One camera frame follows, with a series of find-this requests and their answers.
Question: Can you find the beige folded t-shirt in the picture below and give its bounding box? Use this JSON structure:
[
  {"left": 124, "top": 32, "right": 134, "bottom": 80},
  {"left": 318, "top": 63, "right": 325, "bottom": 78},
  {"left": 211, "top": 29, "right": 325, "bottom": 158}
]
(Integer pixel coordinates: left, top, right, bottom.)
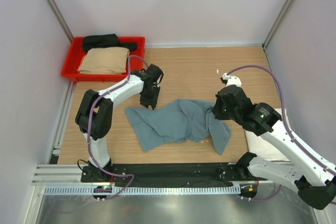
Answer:
[{"left": 77, "top": 47, "right": 130, "bottom": 74}]

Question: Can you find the blue t-shirt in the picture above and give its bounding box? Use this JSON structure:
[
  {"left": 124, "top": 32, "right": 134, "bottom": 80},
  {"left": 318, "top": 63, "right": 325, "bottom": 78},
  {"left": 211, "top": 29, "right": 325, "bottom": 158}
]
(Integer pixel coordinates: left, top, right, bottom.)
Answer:
[{"left": 124, "top": 99, "right": 232, "bottom": 155}]

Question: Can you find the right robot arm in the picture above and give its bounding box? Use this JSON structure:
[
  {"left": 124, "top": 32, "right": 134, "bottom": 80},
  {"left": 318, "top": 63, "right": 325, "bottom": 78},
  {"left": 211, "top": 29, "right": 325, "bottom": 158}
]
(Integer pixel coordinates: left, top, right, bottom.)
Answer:
[{"left": 212, "top": 85, "right": 335, "bottom": 210}]

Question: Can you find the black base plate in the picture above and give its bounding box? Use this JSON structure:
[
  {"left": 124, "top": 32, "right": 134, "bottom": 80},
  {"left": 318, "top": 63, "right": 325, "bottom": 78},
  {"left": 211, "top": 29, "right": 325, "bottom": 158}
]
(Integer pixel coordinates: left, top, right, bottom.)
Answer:
[{"left": 81, "top": 163, "right": 256, "bottom": 187}]

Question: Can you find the black t-shirt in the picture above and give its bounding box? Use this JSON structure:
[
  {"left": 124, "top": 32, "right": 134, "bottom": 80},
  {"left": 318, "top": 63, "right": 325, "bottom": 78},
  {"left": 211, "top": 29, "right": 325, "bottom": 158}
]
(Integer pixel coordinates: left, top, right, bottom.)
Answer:
[{"left": 82, "top": 34, "right": 138, "bottom": 52}]

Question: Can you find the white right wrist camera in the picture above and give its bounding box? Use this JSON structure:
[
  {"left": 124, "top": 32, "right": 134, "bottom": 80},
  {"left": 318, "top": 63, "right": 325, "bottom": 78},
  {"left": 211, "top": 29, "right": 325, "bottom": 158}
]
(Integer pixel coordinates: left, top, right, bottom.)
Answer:
[{"left": 220, "top": 73, "right": 242, "bottom": 87}]

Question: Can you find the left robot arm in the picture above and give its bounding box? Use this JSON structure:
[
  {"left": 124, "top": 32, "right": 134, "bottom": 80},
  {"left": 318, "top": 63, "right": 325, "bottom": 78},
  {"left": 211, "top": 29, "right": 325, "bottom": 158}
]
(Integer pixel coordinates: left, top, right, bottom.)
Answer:
[{"left": 75, "top": 64, "right": 164, "bottom": 182}]

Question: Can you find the slotted cable duct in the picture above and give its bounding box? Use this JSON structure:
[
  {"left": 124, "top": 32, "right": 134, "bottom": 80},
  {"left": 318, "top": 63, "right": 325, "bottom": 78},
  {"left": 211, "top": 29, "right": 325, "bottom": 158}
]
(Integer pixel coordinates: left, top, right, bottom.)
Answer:
[{"left": 44, "top": 184, "right": 240, "bottom": 196}]

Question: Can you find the red plastic bin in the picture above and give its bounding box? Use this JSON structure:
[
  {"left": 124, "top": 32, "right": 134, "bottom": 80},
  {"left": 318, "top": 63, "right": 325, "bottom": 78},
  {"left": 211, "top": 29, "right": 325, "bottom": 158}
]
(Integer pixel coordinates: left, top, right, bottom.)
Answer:
[{"left": 61, "top": 37, "right": 145, "bottom": 82}]

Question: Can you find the white folded t-shirt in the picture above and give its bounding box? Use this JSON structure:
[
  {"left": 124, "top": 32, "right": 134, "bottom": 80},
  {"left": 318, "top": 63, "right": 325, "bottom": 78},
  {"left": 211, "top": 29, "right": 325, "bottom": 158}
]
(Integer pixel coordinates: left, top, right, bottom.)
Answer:
[{"left": 244, "top": 107, "right": 292, "bottom": 162}]

